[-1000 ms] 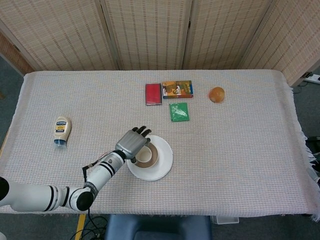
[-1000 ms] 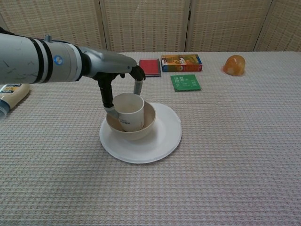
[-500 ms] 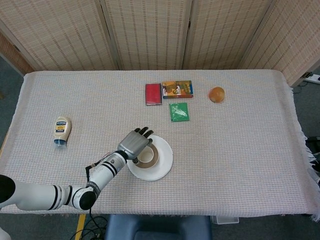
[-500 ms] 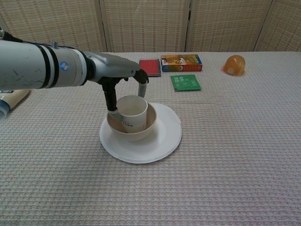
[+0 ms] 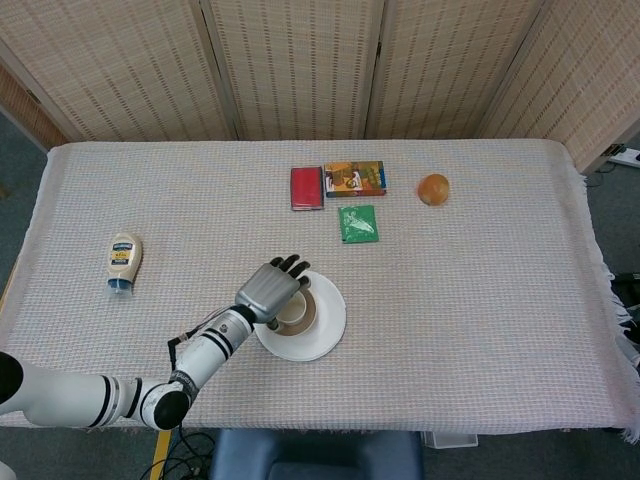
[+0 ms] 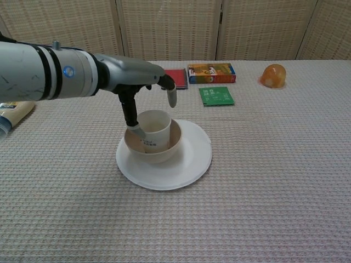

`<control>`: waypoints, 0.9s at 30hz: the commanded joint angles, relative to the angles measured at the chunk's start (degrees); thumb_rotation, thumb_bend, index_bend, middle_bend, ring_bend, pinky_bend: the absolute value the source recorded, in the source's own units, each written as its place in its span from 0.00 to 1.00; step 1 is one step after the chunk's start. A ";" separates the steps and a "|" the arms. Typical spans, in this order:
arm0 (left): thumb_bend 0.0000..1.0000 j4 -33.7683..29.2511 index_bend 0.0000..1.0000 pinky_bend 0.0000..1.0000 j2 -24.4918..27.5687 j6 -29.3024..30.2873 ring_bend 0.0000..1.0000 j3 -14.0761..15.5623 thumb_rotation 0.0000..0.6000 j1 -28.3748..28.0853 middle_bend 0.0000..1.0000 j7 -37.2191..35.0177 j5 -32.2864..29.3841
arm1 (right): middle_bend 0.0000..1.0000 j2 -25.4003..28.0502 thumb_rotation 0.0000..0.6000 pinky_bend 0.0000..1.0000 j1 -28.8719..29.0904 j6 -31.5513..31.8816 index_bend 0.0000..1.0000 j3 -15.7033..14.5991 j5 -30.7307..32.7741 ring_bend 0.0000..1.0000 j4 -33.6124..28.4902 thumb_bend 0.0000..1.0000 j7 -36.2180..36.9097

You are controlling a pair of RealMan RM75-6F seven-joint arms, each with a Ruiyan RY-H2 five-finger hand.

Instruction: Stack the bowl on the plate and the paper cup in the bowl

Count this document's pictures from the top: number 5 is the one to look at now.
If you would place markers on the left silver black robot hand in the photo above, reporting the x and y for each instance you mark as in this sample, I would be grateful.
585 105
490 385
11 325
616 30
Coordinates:
265 292

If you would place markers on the beige bowl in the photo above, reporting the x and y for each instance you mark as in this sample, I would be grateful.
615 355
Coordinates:
292 328

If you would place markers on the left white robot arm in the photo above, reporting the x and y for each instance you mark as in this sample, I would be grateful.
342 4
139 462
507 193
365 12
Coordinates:
210 350

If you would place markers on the large white plate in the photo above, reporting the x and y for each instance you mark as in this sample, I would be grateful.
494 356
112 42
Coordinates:
325 340

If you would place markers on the red box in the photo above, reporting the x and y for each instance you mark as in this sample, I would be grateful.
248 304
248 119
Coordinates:
306 189

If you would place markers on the green packet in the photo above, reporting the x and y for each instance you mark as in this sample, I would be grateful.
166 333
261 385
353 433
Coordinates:
359 224

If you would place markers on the mayonnaise squeeze bottle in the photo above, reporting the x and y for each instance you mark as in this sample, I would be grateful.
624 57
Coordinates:
124 260

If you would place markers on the orange colourful printed box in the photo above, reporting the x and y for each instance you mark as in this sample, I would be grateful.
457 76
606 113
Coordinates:
355 179

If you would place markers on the blue chair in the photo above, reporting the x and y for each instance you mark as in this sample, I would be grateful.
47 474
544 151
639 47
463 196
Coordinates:
315 455

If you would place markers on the pale woven tablecloth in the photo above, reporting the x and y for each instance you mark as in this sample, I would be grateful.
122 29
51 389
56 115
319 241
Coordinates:
450 300

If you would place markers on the orange bun in wrap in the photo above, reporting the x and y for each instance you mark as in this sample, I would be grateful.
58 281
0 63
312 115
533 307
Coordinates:
433 190

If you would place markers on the woven folding screen panel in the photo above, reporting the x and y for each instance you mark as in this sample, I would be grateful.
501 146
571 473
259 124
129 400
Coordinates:
115 65
450 65
585 85
295 65

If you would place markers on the white plastic box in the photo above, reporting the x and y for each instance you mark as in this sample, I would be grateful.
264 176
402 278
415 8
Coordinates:
450 439

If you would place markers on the brown woven screen panel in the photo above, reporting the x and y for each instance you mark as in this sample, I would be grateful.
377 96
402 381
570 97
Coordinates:
25 115

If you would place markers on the black equipment base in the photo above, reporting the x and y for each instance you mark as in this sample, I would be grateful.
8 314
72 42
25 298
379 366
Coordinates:
627 280

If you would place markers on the white power strip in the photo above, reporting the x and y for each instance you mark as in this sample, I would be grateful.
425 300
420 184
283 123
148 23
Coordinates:
627 159

